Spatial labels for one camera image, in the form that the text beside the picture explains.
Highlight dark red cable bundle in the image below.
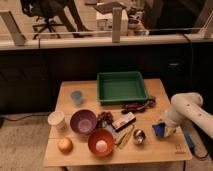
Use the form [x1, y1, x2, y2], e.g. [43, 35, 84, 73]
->
[121, 97, 157, 115]

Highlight purple bowl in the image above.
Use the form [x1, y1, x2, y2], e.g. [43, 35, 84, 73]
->
[70, 109, 97, 135]

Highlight yellow banana peel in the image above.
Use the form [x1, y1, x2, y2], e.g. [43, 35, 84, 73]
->
[115, 124, 135, 149]

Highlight blue object on floor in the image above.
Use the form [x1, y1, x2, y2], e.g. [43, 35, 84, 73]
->
[184, 132, 195, 149]

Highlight yellow round fruit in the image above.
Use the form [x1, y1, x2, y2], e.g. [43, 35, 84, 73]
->
[57, 137, 73, 153]

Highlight green plastic tray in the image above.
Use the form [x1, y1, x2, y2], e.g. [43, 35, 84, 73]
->
[97, 71, 148, 105]

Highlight black office chair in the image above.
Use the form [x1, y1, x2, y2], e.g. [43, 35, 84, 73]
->
[20, 0, 60, 39]

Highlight white paper cup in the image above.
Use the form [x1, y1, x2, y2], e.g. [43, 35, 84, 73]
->
[48, 111, 67, 132]

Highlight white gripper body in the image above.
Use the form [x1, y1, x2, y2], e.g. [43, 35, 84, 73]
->
[161, 108, 182, 128]

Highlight standing person legs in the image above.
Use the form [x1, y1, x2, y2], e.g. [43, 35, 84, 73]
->
[49, 0, 94, 38]

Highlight wooden table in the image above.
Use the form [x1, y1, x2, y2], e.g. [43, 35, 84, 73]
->
[42, 78, 193, 168]

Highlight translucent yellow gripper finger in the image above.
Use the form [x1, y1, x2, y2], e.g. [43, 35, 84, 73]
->
[163, 127, 176, 138]

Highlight black white rectangular box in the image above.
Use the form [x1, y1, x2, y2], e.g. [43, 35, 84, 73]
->
[112, 112, 136, 131]

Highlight white cardboard box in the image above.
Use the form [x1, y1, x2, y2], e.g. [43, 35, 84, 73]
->
[95, 2, 129, 37]

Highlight orange bowl with egg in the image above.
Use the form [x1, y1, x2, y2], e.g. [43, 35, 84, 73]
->
[88, 129, 114, 157]

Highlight blue plastic cup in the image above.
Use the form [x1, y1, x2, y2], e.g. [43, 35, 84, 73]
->
[71, 90, 83, 106]

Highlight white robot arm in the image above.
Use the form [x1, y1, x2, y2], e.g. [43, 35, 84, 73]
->
[161, 92, 213, 139]

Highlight shiny metal cup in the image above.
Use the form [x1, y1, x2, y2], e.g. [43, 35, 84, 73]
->
[133, 129, 146, 145]

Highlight bunch of dark grapes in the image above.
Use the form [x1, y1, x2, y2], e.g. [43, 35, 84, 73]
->
[96, 111, 114, 128]

